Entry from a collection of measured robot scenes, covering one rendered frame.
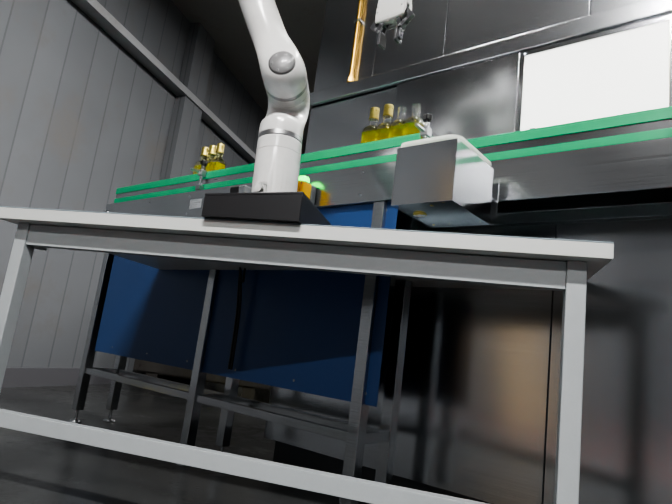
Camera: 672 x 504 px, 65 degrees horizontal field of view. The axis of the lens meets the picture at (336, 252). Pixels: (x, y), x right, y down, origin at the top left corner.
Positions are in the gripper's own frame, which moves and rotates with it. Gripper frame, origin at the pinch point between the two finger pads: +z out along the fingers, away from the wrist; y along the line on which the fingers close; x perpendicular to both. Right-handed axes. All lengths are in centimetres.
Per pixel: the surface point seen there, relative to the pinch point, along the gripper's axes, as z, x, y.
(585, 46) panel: -10, -42, -42
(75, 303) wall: 79, -67, 297
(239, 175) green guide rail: 27, -17, 78
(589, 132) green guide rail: 26, -26, -48
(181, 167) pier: -54, -145, 319
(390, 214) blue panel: 47, -17, 4
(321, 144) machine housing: 4, -45, 63
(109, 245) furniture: 69, 40, 56
